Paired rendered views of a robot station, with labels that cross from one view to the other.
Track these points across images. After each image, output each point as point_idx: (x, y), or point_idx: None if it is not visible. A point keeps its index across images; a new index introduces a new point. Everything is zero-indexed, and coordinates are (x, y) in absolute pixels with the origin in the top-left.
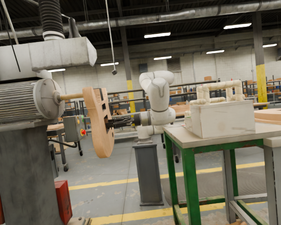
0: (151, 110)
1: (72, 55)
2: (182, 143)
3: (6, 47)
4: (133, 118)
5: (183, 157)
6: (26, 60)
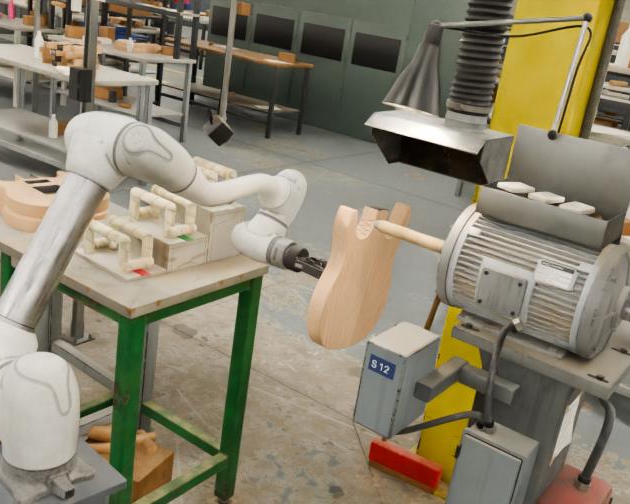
0: (285, 231)
1: (429, 149)
2: (268, 267)
3: (580, 141)
4: (301, 257)
5: (260, 289)
6: (528, 167)
